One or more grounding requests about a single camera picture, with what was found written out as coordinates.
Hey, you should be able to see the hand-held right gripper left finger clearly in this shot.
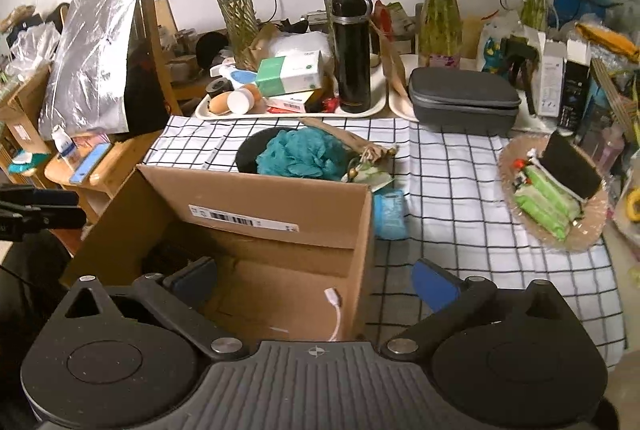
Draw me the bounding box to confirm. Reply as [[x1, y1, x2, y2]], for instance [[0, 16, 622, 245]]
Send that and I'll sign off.
[[62, 256, 251, 361]]

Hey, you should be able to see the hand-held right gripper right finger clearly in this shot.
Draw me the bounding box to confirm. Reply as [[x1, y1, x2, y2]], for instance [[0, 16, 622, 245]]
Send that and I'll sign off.
[[380, 258, 576, 361]]

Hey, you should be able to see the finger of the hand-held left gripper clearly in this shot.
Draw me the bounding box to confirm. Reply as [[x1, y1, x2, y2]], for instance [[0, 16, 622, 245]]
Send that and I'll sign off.
[[0, 184, 87, 243]]

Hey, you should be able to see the blue wet wipes packet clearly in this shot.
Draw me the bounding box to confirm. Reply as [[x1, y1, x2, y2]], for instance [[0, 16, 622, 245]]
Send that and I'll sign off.
[[372, 189, 410, 241]]

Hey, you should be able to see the brown cardboard box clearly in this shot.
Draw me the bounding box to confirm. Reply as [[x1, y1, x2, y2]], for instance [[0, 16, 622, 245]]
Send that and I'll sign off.
[[60, 164, 375, 343]]

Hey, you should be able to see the blue smartphone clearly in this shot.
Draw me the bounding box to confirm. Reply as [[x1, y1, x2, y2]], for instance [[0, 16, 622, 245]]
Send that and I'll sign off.
[[69, 142, 113, 185]]

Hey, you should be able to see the white bottle blue label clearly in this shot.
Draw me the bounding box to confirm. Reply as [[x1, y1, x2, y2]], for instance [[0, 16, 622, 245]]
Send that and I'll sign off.
[[51, 127, 83, 171]]

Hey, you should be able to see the black white checked tablecloth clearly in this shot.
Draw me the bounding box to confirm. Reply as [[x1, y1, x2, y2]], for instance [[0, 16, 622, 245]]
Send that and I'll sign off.
[[145, 115, 628, 371]]

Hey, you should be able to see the wooden stool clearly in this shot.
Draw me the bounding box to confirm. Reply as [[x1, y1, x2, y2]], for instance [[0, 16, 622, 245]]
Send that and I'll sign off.
[[44, 130, 166, 223]]

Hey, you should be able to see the wooden shelf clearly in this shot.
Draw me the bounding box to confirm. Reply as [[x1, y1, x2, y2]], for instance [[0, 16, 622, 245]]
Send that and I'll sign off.
[[0, 64, 56, 183]]

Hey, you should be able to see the green tissue packet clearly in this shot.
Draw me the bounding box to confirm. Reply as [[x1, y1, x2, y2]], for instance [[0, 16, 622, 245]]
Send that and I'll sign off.
[[514, 187, 571, 241], [525, 165, 583, 223]]

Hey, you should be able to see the green white sachet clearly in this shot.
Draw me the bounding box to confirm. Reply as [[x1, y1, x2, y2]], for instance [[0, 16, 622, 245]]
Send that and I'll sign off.
[[342, 158, 396, 191]]

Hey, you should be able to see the black round plate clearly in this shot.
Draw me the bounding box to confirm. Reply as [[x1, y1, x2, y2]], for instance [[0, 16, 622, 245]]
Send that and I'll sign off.
[[235, 126, 311, 175]]

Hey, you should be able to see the small red white toy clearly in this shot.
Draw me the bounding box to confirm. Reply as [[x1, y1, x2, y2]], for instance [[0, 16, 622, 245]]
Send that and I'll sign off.
[[510, 149, 540, 187]]

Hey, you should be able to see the woven straw basket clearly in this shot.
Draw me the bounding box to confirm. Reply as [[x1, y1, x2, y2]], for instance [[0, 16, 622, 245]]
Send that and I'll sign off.
[[499, 134, 610, 253]]

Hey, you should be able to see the silver foil bag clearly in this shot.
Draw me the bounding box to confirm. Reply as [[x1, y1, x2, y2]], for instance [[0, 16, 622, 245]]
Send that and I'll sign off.
[[39, 0, 146, 141]]

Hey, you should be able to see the teal bath loofah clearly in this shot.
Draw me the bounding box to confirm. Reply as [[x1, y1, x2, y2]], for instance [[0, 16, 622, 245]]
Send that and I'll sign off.
[[256, 128, 347, 183]]

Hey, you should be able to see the long cream tray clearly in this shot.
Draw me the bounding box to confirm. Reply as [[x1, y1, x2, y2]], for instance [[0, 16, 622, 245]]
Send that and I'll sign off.
[[194, 74, 390, 121]]

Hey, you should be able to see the clear plastic bag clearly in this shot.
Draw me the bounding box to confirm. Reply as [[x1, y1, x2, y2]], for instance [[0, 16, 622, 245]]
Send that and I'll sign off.
[[7, 22, 61, 70]]

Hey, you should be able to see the grey zip case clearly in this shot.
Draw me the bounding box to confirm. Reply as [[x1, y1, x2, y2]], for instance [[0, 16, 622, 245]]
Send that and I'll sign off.
[[407, 66, 522, 135]]

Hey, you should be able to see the black tape roll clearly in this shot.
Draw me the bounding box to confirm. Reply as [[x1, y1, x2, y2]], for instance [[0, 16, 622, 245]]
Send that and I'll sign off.
[[206, 77, 232, 99]]

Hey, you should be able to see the red white flat box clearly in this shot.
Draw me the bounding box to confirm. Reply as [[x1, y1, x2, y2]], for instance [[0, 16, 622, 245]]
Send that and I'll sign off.
[[265, 90, 321, 113]]

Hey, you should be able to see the white blue tube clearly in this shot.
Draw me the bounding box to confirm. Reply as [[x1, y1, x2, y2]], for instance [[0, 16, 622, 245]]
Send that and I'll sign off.
[[210, 64, 258, 85]]

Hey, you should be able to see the brown paper bag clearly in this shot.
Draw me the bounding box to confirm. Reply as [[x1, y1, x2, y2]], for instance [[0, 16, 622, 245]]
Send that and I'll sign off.
[[372, 2, 416, 96]]

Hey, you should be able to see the green white carton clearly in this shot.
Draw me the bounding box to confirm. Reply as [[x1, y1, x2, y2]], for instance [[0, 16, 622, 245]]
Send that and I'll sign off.
[[255, 50, 326, 96]]

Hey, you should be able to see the tall black carton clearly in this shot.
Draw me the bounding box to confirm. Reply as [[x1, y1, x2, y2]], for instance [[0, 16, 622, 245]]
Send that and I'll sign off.
[[557, 60, 593, 131]]

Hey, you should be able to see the tall white carton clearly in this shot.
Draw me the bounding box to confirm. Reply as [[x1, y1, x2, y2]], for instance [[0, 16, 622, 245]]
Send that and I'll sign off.
[[540, 40, 568, 118]]

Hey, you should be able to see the white bag blue figure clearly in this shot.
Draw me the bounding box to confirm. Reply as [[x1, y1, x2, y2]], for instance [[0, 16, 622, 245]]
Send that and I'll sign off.
[[479, 22, 526, 74]]

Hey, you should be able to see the black thermos bottle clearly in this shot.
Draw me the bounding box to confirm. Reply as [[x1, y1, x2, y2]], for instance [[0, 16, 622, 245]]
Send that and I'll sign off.
[[331, 0, 375, 115]]

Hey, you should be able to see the black tripod stand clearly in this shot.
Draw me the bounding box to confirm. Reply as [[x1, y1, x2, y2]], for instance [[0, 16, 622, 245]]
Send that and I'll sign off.
[[500, 37, 541, 115]]

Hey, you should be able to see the white plastic bag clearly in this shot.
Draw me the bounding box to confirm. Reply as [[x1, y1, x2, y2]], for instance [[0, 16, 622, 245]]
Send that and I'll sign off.
[[270, 32, 333, 60]]

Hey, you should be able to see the yellow folded umbrella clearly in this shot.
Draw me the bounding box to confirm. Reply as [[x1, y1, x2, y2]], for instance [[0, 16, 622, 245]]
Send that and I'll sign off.
[[575, 22, 640, 63]]

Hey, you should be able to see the blue plush toy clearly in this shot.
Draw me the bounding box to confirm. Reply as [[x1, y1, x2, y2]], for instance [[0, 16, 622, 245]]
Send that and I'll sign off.
[[550, 0, 621, 30]]

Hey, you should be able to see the white charging cable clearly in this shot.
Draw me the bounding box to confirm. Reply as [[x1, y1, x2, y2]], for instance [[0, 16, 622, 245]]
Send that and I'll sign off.
[[324, 288, 345, 342]]

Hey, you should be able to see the wooden chair frame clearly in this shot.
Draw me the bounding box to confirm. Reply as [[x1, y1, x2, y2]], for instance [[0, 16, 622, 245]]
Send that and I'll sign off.
[[135, 0, 183, 115]]

